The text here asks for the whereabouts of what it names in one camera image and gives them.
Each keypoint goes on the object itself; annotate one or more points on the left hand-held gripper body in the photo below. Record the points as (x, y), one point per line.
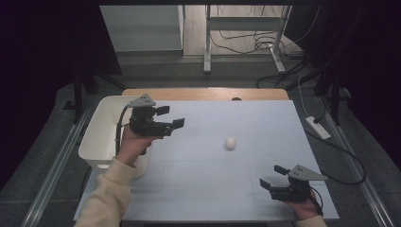
(148, 126)

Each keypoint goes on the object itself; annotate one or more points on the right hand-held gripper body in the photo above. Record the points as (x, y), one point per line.
(293, 190)

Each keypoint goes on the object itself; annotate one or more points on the white plastic bin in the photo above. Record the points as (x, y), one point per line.
(101, 132)

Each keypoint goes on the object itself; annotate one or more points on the white egg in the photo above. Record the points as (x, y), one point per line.
(230, 143)

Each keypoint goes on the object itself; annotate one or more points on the person's right hand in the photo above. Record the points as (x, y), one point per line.
(307, 209)

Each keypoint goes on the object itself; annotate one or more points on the person's left hand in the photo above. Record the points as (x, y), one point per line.
(130, 146)

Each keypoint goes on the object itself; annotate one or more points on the wooden table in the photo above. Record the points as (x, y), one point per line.
(205, 94)

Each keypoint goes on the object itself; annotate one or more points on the white power strip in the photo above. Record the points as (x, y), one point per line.
(318, 127)

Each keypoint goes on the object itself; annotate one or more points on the black metal stand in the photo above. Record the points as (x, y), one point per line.
(335, 94)
(78, 91)

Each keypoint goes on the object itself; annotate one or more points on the white cabinet panel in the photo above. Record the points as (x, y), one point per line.
(142, 28)

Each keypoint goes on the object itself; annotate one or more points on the metal floor rail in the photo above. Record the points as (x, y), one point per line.
(362, 186)
(53, 170)

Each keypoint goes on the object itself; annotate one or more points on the white metal desk frame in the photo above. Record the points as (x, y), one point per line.
(242, 23)

